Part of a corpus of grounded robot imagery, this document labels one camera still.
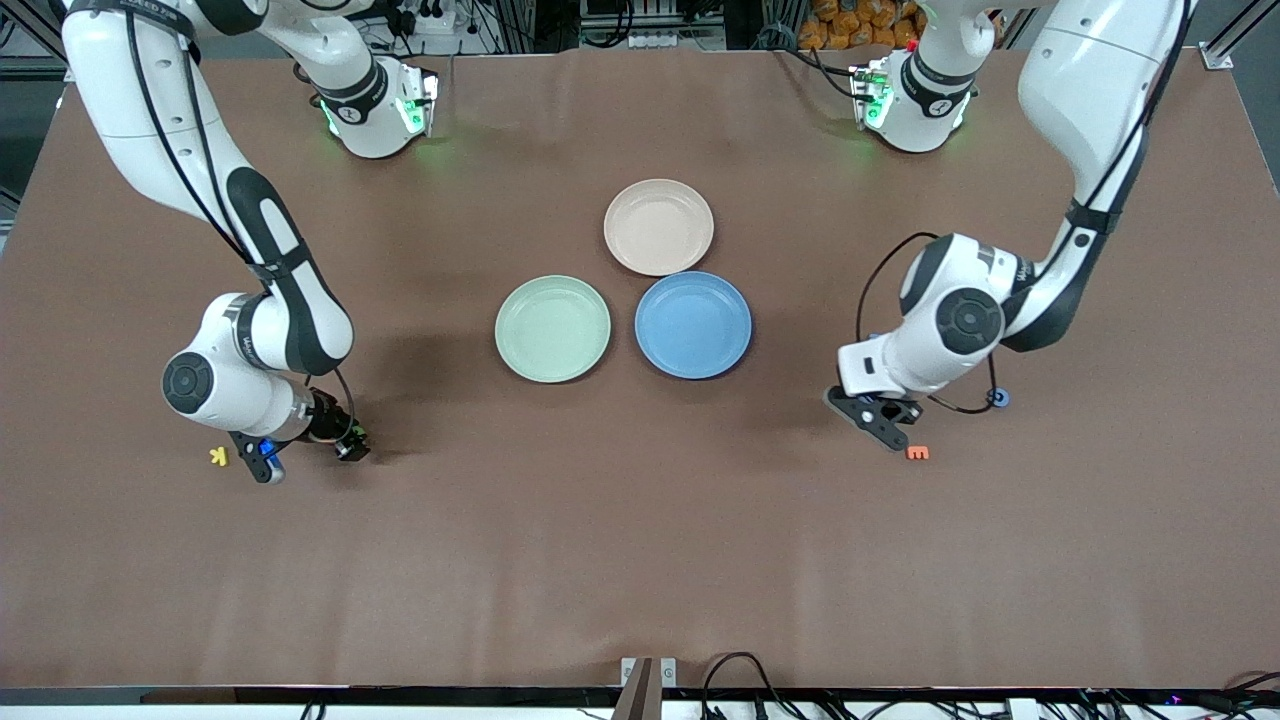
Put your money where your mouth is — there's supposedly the blue round plate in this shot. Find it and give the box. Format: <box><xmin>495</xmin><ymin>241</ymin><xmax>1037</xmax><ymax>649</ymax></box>
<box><xmin>634</xmin><ymin>271</ymin><xmax>753</xmax><ymax>380</ymax></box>

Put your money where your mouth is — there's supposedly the dark equipment rack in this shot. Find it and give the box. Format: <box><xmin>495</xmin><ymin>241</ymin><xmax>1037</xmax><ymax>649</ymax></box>
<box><xmin>578</xmin><ymin>0</ymin><xmax>729</xmax><ymax>51</ymax></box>

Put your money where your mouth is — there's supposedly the green round plate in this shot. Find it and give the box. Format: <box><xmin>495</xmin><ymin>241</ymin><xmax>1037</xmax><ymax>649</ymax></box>
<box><xmin>494</xmin><ymin>275</ymin><xmax>612</xmax><ymax>384</ymax></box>

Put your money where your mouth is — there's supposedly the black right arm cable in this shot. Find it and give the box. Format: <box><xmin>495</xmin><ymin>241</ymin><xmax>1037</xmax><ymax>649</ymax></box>
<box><xmin>120</xmin><ymin>5</ymin><xmax>359</xmax><ymax>431</ymax></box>

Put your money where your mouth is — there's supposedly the small metal bracket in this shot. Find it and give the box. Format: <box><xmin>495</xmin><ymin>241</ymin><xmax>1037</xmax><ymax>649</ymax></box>
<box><xmin>620</xmin><ymin>657</ymin><xmax>677</xmax><ymax>691</ymax></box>

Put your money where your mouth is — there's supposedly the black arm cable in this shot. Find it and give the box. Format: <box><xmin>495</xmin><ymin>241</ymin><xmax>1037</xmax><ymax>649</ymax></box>
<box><xmin>856</xmin><ymin>0</ymin><xmax>1196</xmax><ymax>416</ymax></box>
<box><xmin>120</xmin><ymin>5</ymin><xmax>359</xmax><ymax>431</ymax></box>

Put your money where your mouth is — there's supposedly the looped black cable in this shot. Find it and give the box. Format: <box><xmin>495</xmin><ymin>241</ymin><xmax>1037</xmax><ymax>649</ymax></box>
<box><xmin>700</xmin><ymin>652</ymin><xmax>791</xmax><ymax>720</ymax></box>

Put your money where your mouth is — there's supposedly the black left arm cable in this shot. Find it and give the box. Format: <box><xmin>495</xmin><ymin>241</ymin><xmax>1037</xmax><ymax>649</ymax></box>
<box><xmin>856</xmin><ymin>0</ymin><xmax>1196</xmax><ymax>416</ymax></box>

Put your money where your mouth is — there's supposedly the brown table cover sheet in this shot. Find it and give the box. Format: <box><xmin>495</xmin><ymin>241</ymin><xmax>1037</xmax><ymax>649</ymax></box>
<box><xmin>0</xmin><ymin>48</ymin><xmax>1280</xmax><ymax>691</ymax></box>

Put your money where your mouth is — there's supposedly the white power strip with plugs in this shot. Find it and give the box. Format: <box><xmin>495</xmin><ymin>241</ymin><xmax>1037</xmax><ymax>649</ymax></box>
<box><xmin>405</xmin><ymin>5</ymin><xmax>463</xmax><ymax>37</ymax></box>

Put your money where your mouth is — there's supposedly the aluminium frame profile with bracket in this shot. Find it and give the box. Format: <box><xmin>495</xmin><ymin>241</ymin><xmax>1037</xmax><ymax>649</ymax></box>
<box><xmin>1200</xmin><ymin>0</ymin><xmax>1280</xmax><ymax>71</ymax></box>

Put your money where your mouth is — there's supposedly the grey camera pole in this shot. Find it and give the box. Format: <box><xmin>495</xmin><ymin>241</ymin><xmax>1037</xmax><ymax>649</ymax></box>
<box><xmin>611</xmin><ymin>657</ymin><xmax>654</xmax><ymax>720</ymax></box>

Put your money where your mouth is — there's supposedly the beige round plate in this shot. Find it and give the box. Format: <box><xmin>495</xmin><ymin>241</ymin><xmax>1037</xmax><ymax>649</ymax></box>
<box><xmin>603</xmin><ymin>179</ymin><xmax>716</xmax><ymax>277</ymax></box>

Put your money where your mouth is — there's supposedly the orange mesh bag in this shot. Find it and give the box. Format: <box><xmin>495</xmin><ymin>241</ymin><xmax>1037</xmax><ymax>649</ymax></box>
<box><xmin>800</xmin><ymin>0</ymin><xmax>926</xmax><ymax>51</ymax></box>

